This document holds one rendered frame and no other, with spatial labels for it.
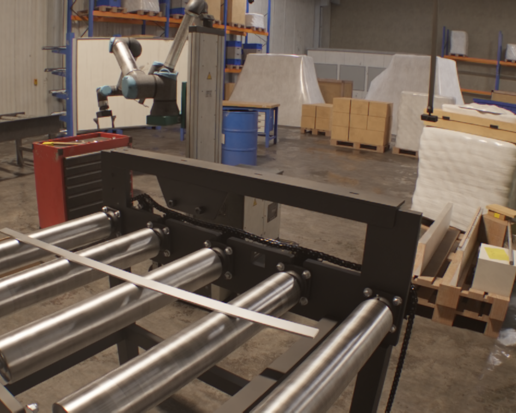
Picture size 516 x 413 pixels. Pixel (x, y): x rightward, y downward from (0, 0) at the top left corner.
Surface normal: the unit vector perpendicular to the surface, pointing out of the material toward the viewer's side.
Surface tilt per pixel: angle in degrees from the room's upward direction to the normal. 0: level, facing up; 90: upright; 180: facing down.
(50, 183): 90
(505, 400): 0
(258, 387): 0
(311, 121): 90
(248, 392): 0
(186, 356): 48
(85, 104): 90
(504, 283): 90
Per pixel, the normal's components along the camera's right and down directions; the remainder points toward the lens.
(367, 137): -0.51, 0.23
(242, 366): 0.04, -0.95
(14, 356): 0.72, -0.33
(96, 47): 0.50, 0.27
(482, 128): -0.83, 0.14
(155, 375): 0.57, -0.57
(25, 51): 0.82, 0.19
